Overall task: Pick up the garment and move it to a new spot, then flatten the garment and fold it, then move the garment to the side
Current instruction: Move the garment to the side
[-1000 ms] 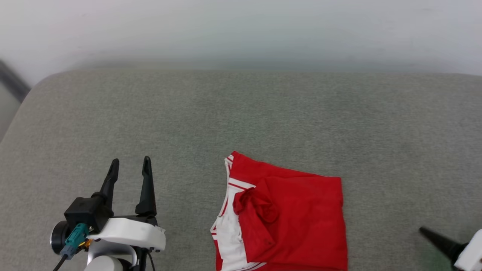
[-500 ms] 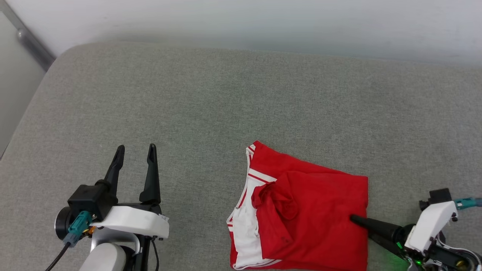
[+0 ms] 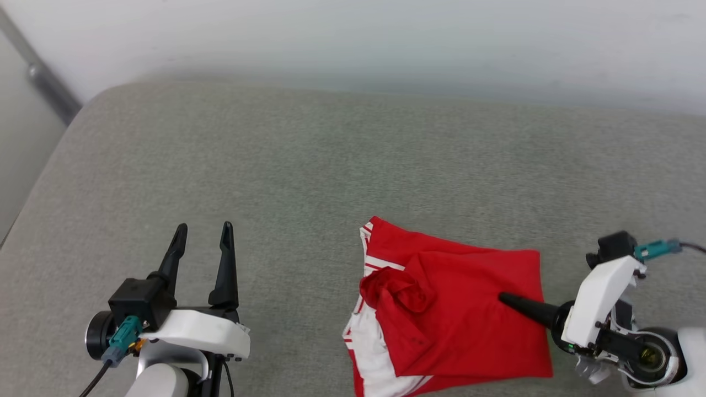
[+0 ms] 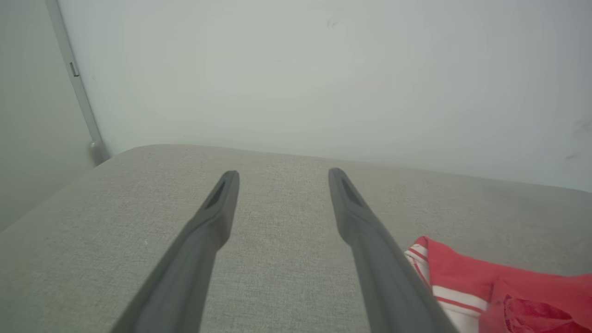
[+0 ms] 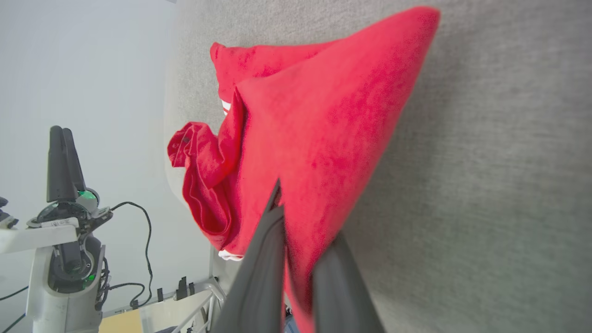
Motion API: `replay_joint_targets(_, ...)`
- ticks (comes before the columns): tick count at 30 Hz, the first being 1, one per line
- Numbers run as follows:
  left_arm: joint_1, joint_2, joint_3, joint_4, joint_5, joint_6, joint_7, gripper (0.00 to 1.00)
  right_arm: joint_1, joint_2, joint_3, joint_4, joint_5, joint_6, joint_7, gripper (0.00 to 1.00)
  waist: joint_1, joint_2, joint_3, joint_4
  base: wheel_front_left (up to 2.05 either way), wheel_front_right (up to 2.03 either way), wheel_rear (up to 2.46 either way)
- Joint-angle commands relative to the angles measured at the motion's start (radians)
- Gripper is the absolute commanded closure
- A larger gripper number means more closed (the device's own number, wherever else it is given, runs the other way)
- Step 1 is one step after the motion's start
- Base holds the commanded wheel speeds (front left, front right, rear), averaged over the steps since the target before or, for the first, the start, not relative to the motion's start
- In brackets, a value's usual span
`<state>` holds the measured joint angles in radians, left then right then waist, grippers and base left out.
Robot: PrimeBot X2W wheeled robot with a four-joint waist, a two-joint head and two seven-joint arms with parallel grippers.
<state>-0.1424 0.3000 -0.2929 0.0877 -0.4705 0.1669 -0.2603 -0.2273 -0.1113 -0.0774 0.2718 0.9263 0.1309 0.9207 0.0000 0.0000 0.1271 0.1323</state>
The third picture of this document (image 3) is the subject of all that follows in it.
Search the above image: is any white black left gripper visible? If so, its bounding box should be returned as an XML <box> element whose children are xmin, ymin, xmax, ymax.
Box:
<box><xmin>84</xmin><ymin>221</ymin><xmax>252</xmax><ymax>382</ymax></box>

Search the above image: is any black left camera cable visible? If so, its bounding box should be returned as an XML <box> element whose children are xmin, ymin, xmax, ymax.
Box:
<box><xmin>77</xmin><ymin>358</ymin><xmax>114</xmax><ymax>397</ymax></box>

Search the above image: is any red and white shirt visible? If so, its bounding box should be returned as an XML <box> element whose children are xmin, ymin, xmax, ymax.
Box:
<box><xmin>342</xmin><ymin>216</ymin><xmax>554</xmax><ymax>397</ymax></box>

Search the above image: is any teal right camera connector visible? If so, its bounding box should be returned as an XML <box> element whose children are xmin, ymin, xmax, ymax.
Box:
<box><xmin>633</xmin><ymin>238</ymin><xmax>682</xmax><ymax>262</ymax></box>

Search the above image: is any teal left camera connector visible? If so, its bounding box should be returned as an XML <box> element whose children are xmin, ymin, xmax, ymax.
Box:
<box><xmin>100</xmin><ymin>315</ymin><xmax>145</xmax><ymax>368</ymax></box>

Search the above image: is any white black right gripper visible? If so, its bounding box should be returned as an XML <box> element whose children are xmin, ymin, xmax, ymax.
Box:
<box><xmin>498</xmin><ymin>255</ymin><xmax>688</xmax><ymax>391</ymax></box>

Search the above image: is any teal camera connector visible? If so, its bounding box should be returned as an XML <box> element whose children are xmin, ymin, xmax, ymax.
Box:
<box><xmin>633</xmin><ymin>238</ymin><xmax>682</xmax><ymax>262</ymax></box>
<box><xmin>100</xmin><ymin>315</ymin><xmax>145</xmax><ymax>368</ymax></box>

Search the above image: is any grey fabric sofa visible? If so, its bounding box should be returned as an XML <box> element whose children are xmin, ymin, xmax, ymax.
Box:
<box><xmin>0</xmin><ymin>77</ymin><xmax>706</xmax><ymax>397</ymax></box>

